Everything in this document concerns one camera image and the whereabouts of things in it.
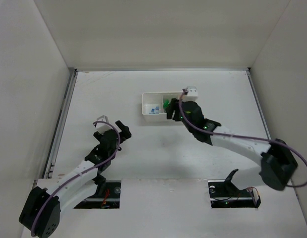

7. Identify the green lego brick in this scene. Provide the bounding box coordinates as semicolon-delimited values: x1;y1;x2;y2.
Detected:
163;100;170;109

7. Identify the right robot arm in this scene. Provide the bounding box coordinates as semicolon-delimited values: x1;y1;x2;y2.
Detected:
165;99;298;191

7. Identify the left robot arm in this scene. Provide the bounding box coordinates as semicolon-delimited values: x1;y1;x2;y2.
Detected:
19;119;131;238

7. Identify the white three-compartment container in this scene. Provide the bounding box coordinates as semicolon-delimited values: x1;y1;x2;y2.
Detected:
142;92;182;123

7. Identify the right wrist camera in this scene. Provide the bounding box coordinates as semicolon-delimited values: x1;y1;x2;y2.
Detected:
184;86;198;101

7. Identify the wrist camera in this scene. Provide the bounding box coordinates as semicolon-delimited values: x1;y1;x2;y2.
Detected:
184;86;198;101
93;115;112;134

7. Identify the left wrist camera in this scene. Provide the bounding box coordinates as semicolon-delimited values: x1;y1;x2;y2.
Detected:
93;115;112;134

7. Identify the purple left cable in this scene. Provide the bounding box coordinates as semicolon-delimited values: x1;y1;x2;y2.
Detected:
31;121;122;236

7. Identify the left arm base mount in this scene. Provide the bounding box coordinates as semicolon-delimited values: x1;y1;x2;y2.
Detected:
75;180;122;209

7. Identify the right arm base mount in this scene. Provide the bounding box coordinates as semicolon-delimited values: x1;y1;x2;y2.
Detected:
208;169;261;209

